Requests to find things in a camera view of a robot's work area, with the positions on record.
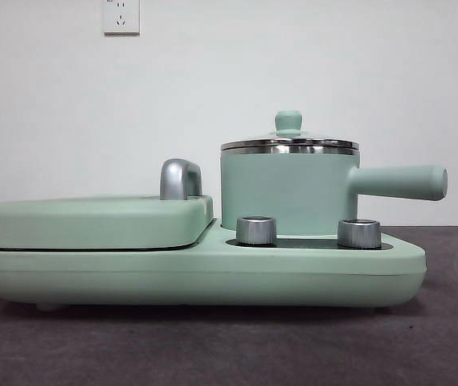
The white wall socket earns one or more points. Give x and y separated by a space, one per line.
121 18

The glass lid with green knob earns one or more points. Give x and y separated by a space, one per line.
288 120

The mint green breakfast machine base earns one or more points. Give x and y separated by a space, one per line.
213 273

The chrome control knob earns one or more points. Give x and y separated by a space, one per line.
256 231
359 234

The mint green griddle cover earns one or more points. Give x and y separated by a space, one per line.
92 221

